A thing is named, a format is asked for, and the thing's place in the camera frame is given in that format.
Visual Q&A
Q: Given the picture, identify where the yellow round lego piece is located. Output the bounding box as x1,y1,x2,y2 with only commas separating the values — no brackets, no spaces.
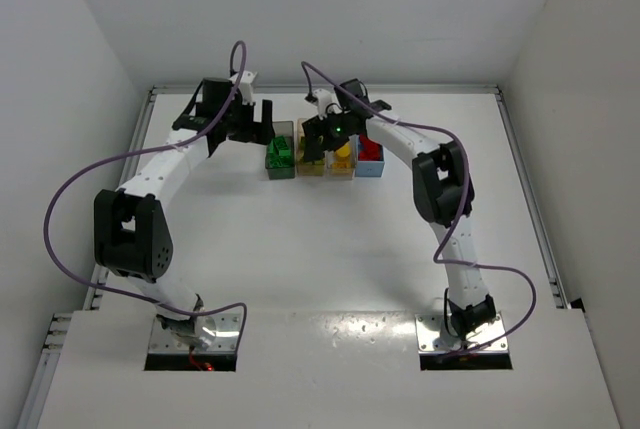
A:
334,144,351,159

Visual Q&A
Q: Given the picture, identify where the red curved top lego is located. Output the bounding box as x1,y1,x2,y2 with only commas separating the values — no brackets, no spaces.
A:
358,135,383,162

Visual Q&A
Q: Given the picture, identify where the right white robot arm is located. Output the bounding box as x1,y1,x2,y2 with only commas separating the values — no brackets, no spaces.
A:
302,79,496,349

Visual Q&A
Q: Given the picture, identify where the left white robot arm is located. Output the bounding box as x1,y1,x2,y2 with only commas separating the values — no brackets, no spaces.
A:
94,71,274,340

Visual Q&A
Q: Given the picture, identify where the clear transparent container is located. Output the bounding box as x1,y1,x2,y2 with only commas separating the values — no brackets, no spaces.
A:
326,142,356,179

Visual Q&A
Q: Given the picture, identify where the orange transparent container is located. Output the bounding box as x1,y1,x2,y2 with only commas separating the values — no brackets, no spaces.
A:
295,118,326,177

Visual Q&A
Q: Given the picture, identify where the grey transparent container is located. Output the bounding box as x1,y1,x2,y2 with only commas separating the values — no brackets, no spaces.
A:
265,121,296,180

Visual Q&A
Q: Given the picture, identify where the blue container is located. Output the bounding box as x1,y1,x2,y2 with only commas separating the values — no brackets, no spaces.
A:
353,135,385,178

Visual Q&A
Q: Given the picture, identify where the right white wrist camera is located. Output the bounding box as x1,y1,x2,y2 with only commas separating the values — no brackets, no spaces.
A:
305,88,341,119

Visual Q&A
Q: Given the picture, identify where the back aluminium frame rail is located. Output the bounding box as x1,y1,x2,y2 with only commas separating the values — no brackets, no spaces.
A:
150,83,500,95

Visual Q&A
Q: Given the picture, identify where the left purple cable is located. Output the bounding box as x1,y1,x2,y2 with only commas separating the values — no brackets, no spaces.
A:
43,39,249,335

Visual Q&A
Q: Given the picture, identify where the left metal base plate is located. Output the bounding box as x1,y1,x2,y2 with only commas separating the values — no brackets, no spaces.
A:
148,312,243,356

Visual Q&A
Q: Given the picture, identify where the metal base plate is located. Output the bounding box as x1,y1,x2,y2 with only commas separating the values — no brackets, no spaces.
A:
148,312,243,356
415,312,509,355

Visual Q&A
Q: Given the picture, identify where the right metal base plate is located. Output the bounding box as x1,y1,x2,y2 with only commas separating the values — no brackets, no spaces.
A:
415,312,509,355

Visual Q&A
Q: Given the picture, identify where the left aluminium frame rail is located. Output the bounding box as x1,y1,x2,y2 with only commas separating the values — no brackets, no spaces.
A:
83,95,159,310

